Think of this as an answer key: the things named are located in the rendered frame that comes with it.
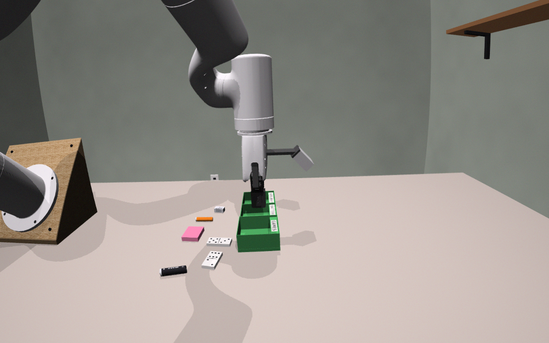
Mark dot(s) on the black aa battery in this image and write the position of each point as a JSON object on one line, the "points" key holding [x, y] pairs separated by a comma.
{"points": [[173, 270]]}

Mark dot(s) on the green three-compartment bin rack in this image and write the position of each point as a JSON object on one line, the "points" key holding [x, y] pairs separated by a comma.
{"points": [[258, 228]]}

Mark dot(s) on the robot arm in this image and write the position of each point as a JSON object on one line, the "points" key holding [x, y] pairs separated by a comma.
{"points": [[28, 195]]}

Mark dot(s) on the white domino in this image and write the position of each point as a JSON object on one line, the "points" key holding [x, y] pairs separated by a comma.
{"points": [[219, 242], [212, 260]]}

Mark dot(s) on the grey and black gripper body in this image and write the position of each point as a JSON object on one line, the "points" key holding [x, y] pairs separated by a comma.
{"points": [[254, 148]]}

